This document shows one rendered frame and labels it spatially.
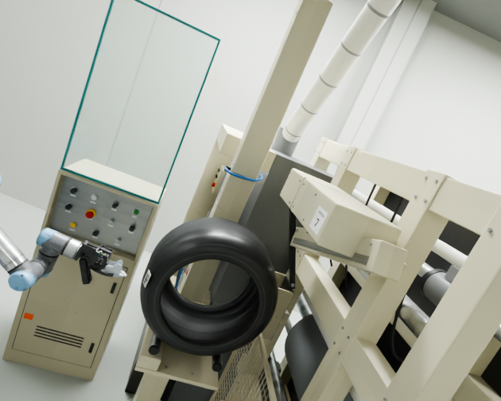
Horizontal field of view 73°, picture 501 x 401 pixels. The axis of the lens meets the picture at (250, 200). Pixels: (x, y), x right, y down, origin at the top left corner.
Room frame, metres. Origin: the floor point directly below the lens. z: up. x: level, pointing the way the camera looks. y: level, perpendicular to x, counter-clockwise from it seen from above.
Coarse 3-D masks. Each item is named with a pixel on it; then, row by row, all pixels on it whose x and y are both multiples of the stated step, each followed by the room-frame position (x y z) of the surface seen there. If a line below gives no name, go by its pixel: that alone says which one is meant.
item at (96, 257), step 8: (80, 248) 1.22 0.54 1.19; (88, 248) 1.23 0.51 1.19; (96, 248) 1.25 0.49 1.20; (104, 248) 1.28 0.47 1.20; (80, 256) 1.23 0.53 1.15; (88, 256) 1.24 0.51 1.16; (96, 256) 1.22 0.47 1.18; (104, 256) 1.24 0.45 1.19; (88, 264) 1.23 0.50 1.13; (96, 264) 1.23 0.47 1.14; (104, 264) 1.24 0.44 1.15
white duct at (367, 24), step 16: (368, 0) 1.68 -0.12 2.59; (384, 0) 1.61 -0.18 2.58; (400, 0) 1.62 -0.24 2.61; (368, 16) 1.67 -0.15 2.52; (384, 16) 1.65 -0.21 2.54; (352, 32) 1.73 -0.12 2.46; (368, 32) 1.70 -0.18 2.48; (336, 48) 1.84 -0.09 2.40; (352, 48) 1.75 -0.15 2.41; (336, 64) 1.82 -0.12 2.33; (352, 64) 1.83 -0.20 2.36; (320, 80) 1.91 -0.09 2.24; (336, 80) 1.88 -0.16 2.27; (320, 96) 1.95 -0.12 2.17; (304, 112) 2.03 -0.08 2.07; (288, 128) 2.14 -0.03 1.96; (304, 128) 2.12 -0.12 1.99
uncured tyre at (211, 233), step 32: (192, 224) 1.37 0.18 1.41; (224, 224) 1.38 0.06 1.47; (160, 256) 1.22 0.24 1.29; (192, 256) 1.21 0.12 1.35; (224, 256) 1.23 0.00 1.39; (256, 256) 1.28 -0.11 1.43; (160, 288) 1.19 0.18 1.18; (256, 288) 1.56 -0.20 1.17; (160, 320) 1.20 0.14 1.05; (192, 320) 1.49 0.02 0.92; (224, 320) 1.52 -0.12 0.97; (256, 320) 1.28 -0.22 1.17; (192, 352) 1.25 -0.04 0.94; (224, 352) 1.28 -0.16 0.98
